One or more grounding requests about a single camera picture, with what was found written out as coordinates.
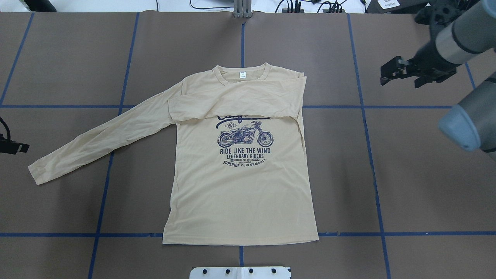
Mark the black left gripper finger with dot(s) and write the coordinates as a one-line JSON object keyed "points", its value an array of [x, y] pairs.
{"points": [[12, 147]]}

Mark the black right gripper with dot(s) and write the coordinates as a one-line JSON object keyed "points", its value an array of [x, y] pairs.
{"points": [[431, 54]]}

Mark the cream long sleeve shirt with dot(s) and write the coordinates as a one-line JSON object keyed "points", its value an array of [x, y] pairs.
{"points": [[241, 169]]}

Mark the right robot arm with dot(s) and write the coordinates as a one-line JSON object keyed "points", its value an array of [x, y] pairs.
{"points": [[456, 36]]}

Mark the black labelled box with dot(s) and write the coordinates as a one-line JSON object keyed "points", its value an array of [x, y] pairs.
{"points": [[395, 6]]}

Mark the aluminium frame post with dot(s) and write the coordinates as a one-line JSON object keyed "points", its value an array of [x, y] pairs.
{"points": [[242, 9]]}

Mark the white camera pedestal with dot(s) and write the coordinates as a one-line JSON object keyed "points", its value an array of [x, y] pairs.
{"points": [[250, 272]]}

